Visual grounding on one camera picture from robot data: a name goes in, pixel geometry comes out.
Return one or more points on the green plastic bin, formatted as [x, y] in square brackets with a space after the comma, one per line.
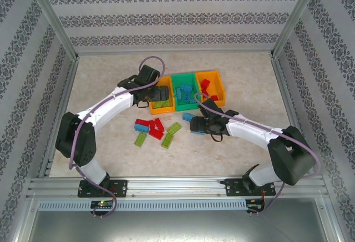
[185, 108]

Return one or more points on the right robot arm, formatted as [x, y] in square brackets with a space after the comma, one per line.
[291, 156]

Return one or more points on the small blue lego brick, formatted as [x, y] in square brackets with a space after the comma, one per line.
[179, 94]

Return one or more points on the aluminium frame post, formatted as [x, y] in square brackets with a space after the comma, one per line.
[295, 14]
[52, 14]

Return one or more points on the small red lego brick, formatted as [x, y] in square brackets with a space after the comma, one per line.
[214, 97]

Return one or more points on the small circuit board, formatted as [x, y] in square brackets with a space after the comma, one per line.
[253, 205]
[102, 204]

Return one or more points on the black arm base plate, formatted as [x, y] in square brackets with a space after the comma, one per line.
[120, 187]
[231, 187]

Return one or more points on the thin aluminium frame rail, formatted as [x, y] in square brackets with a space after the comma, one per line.
[166, 53]

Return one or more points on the grey metal panel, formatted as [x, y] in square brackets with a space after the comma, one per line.
[177, 228]

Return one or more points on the orange plastic bin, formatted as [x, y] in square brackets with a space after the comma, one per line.
[215, 82]
[162, 111]

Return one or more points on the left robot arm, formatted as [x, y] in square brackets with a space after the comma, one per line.
[75, 139]

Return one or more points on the aluminium mounting rail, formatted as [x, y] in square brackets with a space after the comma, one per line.
[177, 186]

